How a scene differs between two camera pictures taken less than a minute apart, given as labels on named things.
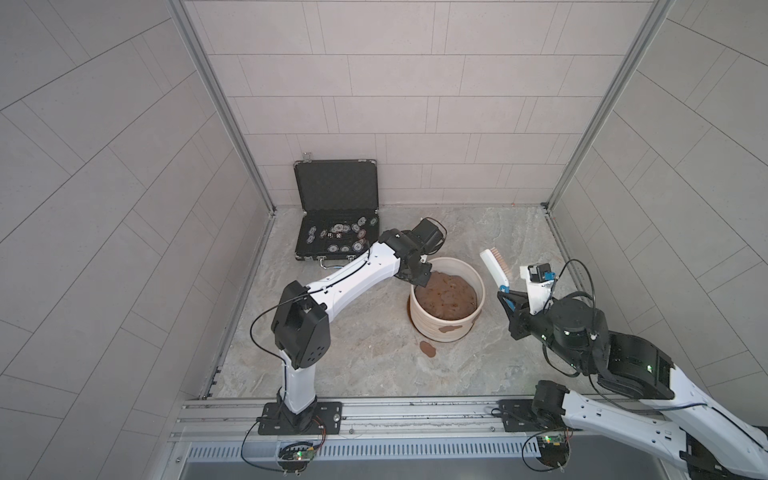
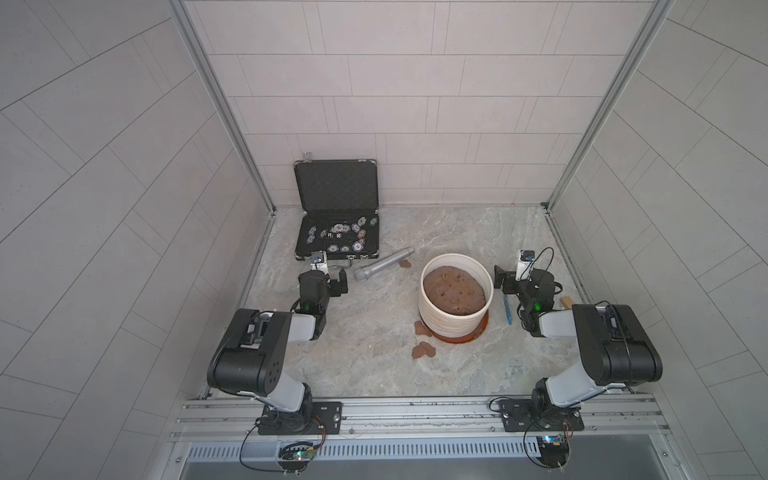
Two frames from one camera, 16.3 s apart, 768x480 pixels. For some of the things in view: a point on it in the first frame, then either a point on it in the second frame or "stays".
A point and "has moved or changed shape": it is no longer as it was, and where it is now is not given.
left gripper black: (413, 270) → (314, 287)
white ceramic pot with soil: (448, 307) has moved or changed shape
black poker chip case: (336, 207) stays
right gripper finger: (516, 308) → (508, 278)
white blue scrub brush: (498, 268) has moved or changed shape
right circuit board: (554, 449) stays
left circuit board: (293, 457) stays
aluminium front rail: (236, 419) stays
